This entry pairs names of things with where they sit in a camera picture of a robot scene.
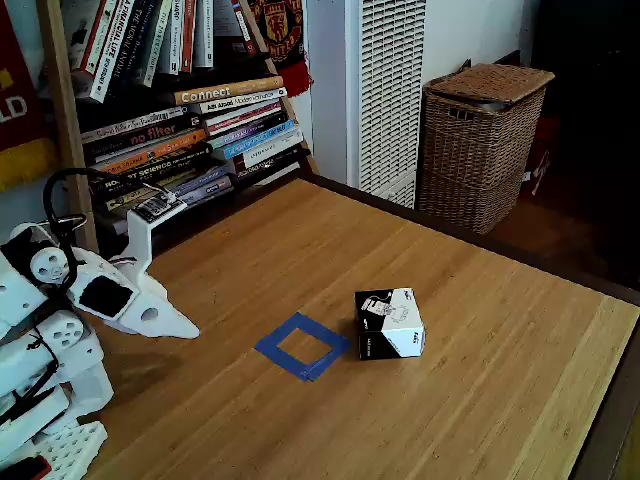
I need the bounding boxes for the white book with red stripe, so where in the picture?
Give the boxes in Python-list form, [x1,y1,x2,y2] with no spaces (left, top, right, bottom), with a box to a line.
[202,98,284,129]

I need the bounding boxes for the grey purple book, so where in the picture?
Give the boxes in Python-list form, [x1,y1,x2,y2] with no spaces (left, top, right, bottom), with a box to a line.
[174,172,235,204]

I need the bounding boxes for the white louvered heater panel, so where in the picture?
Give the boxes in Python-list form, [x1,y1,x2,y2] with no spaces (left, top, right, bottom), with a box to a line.
[344,0,428,210]

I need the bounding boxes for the red and yellow banner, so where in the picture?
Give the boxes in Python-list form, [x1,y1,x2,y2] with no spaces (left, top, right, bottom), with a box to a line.
[0,4,59,194]

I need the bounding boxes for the red bag with white print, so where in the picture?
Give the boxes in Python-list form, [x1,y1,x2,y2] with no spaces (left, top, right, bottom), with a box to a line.
[522,117,559,196]

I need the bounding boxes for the dark purple book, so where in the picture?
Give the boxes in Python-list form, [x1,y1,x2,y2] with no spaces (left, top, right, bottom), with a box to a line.
[205,110,290,149]

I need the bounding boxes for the slim orange book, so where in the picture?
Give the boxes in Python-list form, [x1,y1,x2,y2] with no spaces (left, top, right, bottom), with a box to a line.
[179,0,198,74]

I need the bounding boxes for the black Rocket Science book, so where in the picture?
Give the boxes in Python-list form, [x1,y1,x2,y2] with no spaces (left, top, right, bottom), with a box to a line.
[88,152,217,196]

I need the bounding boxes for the white book with red spine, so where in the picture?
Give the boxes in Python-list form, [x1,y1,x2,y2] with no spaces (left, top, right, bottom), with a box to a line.
[69,0,119,84]

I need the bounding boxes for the red and black clamp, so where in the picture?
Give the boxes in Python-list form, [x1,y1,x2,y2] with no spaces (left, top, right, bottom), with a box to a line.
[0,454,54,480]

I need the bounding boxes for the black and white box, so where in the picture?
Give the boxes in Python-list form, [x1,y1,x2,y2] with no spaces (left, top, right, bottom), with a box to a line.
[354,287,427,362]

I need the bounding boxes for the black no filter book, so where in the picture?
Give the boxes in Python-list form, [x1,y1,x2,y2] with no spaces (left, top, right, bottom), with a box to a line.
[82,114,202,157]

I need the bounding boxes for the white perforated base plate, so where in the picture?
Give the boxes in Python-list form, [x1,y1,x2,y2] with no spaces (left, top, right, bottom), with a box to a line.
[29,419,109,480]

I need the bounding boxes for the wooden shelf frame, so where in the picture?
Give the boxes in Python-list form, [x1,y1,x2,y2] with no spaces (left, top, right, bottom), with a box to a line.
[37,0,321,256]

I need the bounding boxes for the black cable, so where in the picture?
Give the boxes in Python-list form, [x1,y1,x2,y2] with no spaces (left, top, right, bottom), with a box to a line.
[42,167,166,301]

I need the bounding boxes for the red and white book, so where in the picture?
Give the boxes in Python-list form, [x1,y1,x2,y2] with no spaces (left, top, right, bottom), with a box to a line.
[231,0,260,57]

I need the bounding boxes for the white Modern Romance book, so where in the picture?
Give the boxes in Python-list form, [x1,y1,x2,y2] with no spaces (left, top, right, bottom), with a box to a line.
[192,87,289,115]

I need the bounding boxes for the red football scarf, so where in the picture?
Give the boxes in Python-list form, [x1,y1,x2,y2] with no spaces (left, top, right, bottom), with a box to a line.
[247,0,314,99]

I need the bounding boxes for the black Moral Animal book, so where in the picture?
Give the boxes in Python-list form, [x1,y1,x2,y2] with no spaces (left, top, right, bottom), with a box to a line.
[107,0,151,99]

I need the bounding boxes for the white book script title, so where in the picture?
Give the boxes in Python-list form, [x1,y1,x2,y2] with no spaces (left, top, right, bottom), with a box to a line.
[79,105,187,145]

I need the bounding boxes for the white Financial Life book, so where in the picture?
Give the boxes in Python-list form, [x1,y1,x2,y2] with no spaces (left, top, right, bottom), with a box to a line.
[89,0,135,105]

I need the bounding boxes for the tan Connect book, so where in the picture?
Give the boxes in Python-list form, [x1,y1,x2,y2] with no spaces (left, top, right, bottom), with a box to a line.
[173,75,285,107]

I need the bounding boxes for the blue book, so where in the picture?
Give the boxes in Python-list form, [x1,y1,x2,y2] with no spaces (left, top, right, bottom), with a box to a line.
[219,118,297,160]

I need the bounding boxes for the wide white book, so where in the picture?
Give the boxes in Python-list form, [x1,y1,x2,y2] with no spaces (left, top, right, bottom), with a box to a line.
[193,0,216,69]

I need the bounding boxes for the slim white book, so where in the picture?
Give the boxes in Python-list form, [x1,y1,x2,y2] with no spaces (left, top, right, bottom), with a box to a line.
[168,0,184,76]

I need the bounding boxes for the camera board on white mount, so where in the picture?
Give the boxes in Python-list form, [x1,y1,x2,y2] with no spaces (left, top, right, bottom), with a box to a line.
[119,192,189,276]

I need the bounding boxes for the blue tape square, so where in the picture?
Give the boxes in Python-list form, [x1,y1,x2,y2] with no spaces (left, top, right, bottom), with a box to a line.
[253,311,354,383]

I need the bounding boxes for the white and green book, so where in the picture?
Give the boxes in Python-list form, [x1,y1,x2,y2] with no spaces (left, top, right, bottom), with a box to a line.
[141,0,175,89]

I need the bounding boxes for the brown wicker basket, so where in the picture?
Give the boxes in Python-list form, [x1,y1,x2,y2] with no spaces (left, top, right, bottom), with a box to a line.
[417,62,556,236]

